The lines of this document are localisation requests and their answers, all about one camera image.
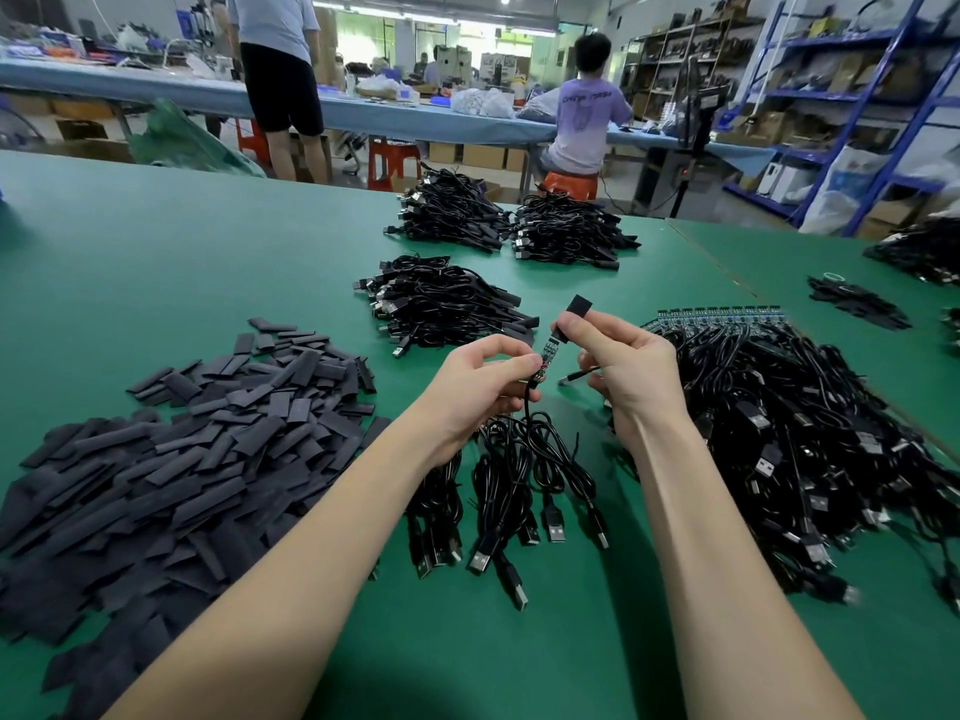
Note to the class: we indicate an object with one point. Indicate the white plastic bag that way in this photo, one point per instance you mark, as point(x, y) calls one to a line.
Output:
point(840, 195)

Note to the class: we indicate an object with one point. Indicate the open cardboard box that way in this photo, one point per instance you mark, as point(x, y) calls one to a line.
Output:
point(83, 148)

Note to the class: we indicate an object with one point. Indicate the long blue work table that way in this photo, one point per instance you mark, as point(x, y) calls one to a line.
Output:
point(120, 85)

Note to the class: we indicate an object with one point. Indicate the pile of black sleeve strips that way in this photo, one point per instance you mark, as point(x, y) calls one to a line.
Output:
point(150, 487)

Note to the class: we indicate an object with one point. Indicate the orange plastic stool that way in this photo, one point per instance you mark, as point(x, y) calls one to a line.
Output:
point(570, 186)

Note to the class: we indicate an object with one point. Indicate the green plastic bag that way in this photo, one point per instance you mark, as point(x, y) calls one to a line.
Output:
point(192, 139)

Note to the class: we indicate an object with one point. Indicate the black tripod stand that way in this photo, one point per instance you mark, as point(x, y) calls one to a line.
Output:
point(698, 112)

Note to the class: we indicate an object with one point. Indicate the dark storage shelf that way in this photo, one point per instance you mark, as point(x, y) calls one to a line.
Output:
point(683, 52)

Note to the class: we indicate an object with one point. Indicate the blue metal shelving rack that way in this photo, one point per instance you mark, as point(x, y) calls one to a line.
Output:
point(833, 40)

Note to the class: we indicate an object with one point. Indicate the person's right forearm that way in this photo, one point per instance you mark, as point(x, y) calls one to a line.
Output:
point(750, 592)

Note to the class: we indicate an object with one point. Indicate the black sleeve piece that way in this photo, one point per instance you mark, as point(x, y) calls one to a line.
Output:
point(576, 307)

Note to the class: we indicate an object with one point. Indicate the person's left hand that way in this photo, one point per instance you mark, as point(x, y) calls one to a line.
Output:
point(468, 394)

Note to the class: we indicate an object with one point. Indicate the person's left forearm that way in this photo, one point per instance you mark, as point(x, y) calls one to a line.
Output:
point(255, 600)

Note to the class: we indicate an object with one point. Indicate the person's right hand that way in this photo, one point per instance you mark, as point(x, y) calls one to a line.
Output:
point(638, 375)

